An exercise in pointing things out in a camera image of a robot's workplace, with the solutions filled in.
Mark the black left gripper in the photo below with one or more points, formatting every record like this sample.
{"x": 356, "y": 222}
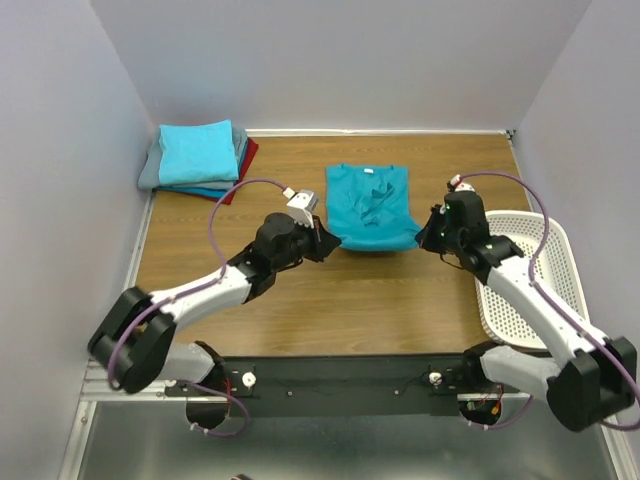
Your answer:
{"x": 323, "y": 243}

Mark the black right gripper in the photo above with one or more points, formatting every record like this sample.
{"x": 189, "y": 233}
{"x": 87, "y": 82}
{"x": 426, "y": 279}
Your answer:
{"x": 424, "y": 236}

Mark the teal t-shirt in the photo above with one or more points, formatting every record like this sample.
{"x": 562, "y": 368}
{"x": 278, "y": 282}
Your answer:
{"x": 368, "y": 208}

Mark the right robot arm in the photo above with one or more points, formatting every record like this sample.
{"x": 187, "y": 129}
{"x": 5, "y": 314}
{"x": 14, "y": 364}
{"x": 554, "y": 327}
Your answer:
{"x": 587, "y": 376}

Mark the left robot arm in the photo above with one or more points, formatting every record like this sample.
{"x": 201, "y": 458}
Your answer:
{"x": 133, "y": 341}

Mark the folded red t-shirt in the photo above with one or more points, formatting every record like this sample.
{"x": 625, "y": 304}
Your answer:
{"x": 251, "y": 151}

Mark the white perforated laundry basket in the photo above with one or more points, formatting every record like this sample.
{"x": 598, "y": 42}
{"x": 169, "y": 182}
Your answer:
{"x": 555, "y": 270}

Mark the folded light blue t-shirt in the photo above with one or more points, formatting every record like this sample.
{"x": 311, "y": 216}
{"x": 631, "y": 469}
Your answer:
{"x": 197, "y": 153}

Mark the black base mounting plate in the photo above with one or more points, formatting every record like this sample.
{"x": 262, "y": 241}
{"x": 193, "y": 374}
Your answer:
{"x": 332, "y": 386}

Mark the folded grey t-shirt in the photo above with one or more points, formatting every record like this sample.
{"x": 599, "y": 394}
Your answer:
{"x": 149, "y": 177}

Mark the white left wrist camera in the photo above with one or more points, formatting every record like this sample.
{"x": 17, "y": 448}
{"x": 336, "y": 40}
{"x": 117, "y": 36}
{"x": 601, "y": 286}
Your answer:
{"x": 301, "y": 206}

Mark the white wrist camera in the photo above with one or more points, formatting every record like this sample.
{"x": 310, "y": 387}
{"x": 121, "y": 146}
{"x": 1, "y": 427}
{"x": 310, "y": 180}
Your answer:
{"x": 301, "y": 206}
{"x": 458, "y": 184}

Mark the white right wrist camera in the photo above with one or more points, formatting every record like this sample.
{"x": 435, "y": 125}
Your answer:
{"x": 458, "y": 184}

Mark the aluminium rail frame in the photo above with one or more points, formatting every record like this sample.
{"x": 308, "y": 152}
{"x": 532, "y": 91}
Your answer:
{"x": 350, "y": 305}

